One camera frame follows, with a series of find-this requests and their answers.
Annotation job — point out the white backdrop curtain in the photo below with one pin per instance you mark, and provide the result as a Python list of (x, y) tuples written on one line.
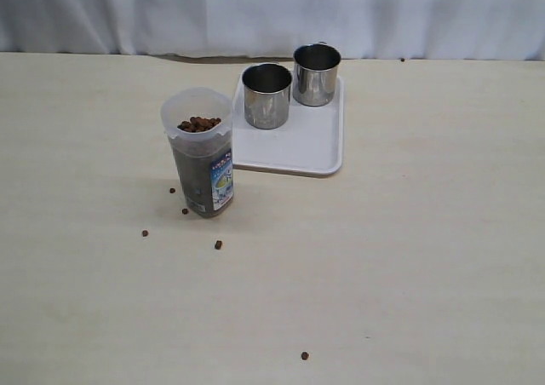
[(382, 29)]

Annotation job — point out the clear plastic container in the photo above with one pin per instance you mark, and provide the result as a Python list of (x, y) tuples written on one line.
[(198, 126)]

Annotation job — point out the steel mug with kibble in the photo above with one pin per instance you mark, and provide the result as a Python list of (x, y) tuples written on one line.
[(315, 74)]

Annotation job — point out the white plastic tray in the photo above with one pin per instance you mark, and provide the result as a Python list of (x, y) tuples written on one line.
[(310, 143)]

